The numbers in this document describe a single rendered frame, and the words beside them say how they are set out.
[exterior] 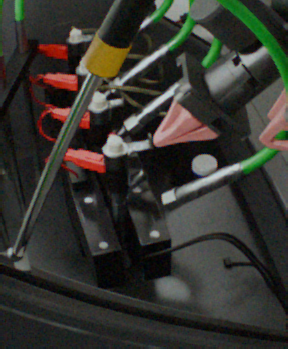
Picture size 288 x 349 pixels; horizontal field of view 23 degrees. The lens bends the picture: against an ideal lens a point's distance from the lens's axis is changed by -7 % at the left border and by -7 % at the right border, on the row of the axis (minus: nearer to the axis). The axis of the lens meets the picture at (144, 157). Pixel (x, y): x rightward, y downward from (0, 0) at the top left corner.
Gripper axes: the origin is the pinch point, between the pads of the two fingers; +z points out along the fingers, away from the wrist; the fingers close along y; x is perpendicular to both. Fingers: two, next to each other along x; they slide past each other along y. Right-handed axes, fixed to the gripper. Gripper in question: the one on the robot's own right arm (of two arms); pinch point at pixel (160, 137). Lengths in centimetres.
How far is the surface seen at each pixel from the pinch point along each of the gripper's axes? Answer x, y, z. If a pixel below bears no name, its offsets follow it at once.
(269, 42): 11.8, 8.7, -22.2
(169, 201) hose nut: 10.6, 0.2, -0.9
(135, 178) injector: 1.0, -1.6, 5.8
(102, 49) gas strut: 35, 29, -23
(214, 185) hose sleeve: 11.2, -1.0, -6.0
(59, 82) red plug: -15.2, 7.0, 11.2
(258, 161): 11.6, -1.6, -11.5
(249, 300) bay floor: 5.5, -28.1, 9.9
